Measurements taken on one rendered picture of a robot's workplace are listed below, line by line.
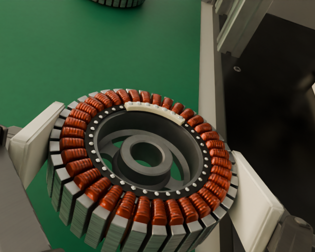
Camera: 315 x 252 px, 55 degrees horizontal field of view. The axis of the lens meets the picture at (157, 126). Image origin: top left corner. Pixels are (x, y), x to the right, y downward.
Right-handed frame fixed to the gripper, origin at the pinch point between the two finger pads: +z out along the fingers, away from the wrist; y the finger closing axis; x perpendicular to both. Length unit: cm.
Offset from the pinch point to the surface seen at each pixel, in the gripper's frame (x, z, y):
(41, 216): -6.5, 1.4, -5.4
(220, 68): 5.7, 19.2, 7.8
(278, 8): 16.9, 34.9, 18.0
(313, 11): 18.2, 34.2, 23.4
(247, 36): 10.1, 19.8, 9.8
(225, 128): 0.9, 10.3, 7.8
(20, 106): -2.0, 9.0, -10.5
